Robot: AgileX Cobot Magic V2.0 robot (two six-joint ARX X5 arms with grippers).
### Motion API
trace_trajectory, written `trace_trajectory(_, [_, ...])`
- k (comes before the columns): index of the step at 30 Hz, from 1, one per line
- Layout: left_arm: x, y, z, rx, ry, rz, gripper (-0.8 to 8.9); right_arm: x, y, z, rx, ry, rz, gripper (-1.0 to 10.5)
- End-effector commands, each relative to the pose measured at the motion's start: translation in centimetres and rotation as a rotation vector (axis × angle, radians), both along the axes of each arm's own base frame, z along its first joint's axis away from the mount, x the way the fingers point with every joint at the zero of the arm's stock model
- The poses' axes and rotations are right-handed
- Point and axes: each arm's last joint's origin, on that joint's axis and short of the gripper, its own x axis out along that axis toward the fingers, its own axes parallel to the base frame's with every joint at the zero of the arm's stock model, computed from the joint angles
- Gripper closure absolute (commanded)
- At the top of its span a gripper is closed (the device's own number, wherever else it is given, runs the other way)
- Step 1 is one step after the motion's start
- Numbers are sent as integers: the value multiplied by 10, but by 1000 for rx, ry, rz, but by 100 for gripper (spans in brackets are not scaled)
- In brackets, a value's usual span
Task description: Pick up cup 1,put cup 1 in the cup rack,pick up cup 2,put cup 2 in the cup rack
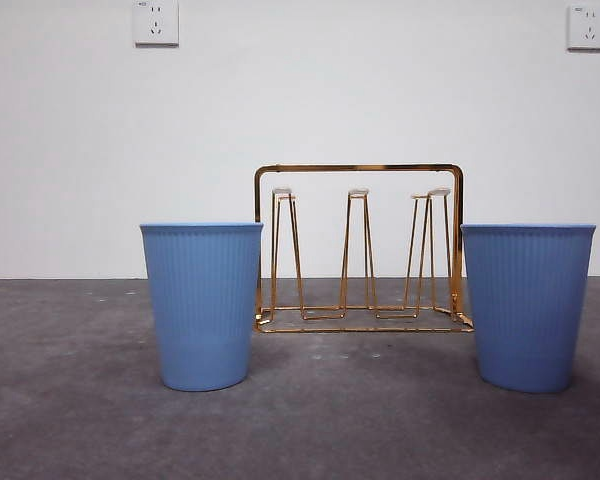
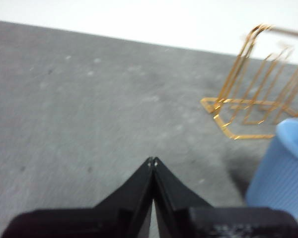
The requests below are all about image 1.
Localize gold wire cup rack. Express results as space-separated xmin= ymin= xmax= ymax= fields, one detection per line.
xmin=252 ymin=162 xmax=476 ymax=335

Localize white wall power socket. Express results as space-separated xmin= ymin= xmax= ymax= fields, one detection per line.
xmin=566 ymin=4 xmax=600 ymax=52
xmin=132 ymin=0 xmax=180 ymax=49

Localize blue ribbed plastic cup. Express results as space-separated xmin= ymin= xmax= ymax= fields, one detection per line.
xmin=459 ymin=222 xmax=597 ymax=394
xmin=139 ymin=221 xmax=265 ymax=393

